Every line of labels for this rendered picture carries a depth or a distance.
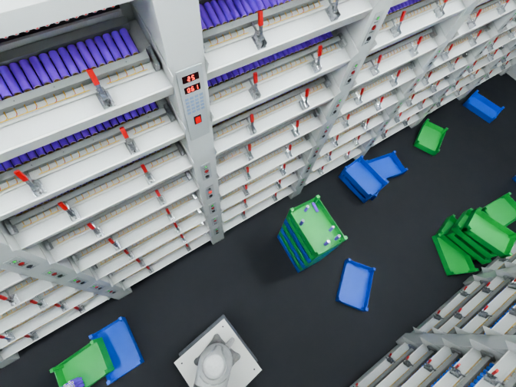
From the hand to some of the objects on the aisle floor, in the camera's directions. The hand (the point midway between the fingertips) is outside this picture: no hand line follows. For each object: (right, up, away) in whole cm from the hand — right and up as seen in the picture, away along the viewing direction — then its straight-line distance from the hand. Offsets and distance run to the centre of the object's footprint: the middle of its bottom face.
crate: (-44, -62, +122) cm, 144 cm away
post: (+81, +45, +188) cm, 209 cm away
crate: (+124, -25, +158) cm, 203 cm away
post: (+22, +12, +168) cm, 170 cm away
